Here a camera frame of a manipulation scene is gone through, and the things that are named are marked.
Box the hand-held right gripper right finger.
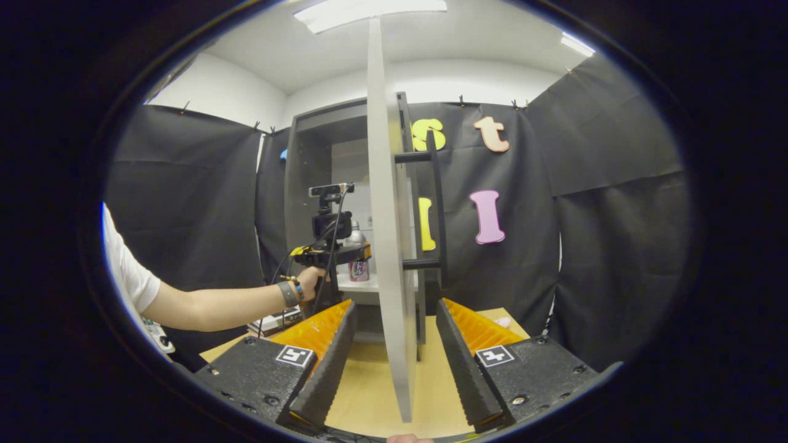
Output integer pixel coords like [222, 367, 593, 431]
[435, 298, 599, 433]

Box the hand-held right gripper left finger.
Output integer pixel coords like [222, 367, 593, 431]
[196, 299, 358, 431]

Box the silver bottle red label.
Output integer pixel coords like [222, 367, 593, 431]
[348, 221, 372, 282]

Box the grey cabinet door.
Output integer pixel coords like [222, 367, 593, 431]
[366, 17, 419, 424]

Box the grey cabinet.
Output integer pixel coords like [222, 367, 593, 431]
[283, 92, 432, 362]

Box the black cabinet door handle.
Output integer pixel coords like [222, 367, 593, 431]
[394, 129, 448, 271]

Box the dark book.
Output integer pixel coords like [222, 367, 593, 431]
[249, 320, 304, 338]

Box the dark wristband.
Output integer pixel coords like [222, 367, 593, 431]
[277, 276, 306, 308]

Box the black backdrop cloth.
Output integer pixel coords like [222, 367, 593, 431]
[105, 52, 693, 373]

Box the white t-shirt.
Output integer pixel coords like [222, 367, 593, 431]
[102, 203, 176, 355]

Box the ceiling light panel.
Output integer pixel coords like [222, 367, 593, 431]
[292, 0, 449, 34]
[560, 32, 597, 57]

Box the black cable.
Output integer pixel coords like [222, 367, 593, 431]
[255, 185, 355, 339]

